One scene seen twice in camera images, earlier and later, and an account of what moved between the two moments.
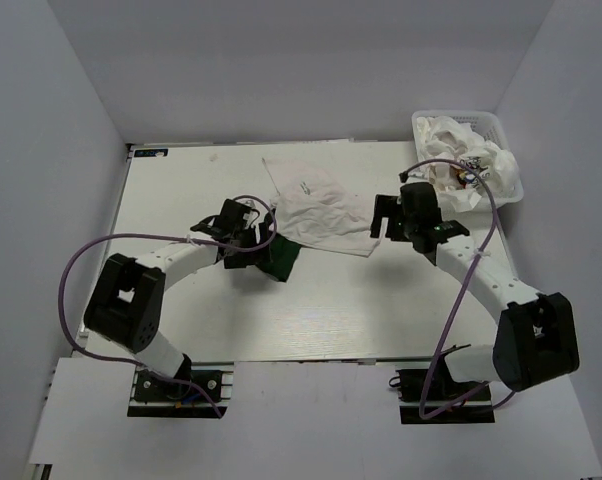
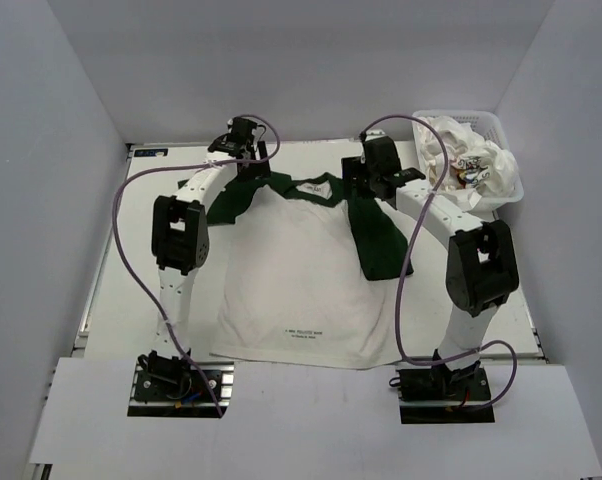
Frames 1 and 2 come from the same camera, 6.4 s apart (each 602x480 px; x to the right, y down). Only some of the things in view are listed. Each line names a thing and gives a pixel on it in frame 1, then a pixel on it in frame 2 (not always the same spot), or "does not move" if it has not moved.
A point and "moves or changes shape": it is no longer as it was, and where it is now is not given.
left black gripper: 252,258 -> 261,168
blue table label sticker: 150,153 does not move
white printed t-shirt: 460,185 does not move
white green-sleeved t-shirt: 321,211 moves or changes shape
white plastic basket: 476,139 does not move
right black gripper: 386,206 -> 354,167
